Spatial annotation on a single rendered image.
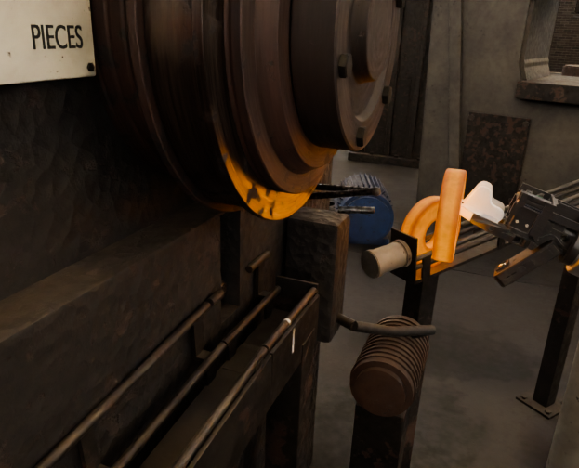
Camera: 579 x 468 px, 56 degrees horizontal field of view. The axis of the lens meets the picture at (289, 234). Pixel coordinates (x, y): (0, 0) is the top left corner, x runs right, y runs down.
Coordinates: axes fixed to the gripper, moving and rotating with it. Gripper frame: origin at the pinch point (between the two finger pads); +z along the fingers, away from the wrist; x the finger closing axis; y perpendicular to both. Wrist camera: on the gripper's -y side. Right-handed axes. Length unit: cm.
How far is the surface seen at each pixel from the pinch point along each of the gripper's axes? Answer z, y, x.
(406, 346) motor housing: -4.3, -31.8, -5.2
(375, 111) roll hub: 13.8, 13.3, 21.5
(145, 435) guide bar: 19, -22, 52
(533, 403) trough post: -51, -71, -75
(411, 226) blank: 5.2, -12.7, -17.5
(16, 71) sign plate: 36, 12, 57
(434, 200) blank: 3.3, -7.1, -22.3
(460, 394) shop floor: -30, -78, -71
